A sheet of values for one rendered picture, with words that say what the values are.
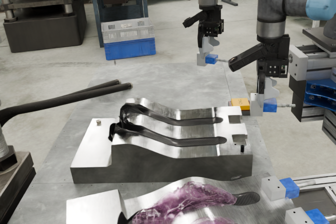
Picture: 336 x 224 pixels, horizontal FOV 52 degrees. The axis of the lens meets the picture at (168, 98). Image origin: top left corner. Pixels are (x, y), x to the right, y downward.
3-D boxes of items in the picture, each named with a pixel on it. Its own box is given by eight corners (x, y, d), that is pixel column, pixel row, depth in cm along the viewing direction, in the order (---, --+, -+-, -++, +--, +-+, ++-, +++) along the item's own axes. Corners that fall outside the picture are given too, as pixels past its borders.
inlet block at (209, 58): (231, 65, 141) (231, 52, 138) (227, 69, 137) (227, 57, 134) (201, 61, 146) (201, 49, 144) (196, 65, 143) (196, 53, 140)
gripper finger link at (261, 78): (264, 95, 97) (265, 64, 94) (258, 95, 97) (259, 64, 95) (263, 91, 101) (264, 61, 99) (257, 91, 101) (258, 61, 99)
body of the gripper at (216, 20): (217, 39, 132) (217, 7, 126) (196, 37, 135) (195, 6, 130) (224, 33, 137) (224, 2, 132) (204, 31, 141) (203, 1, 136)
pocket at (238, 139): (246, 144, 101) (247, 133, 99) (249, 155, 96) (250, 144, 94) (231, 144, 101) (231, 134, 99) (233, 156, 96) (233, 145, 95)
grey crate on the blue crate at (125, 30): (151, 28, 439) (150, 17, 432) (155, 38, 403) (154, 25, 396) (103, 34, 433) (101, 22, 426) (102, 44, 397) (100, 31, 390)
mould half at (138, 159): (239, 128, 118) (240, 93, 111) (251, 180, 95) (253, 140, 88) (95, 133, 121) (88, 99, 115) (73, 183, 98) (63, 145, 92)
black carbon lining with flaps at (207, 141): (222, 121, 110) (223, 95, 105) (228, 152, 95) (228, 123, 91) (115, 124, 112) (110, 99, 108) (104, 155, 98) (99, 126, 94)
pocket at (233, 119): (241, 124, 110) (242, 114, 108) (244, 133, 105) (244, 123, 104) (227, 125, 110) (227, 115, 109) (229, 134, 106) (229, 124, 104)
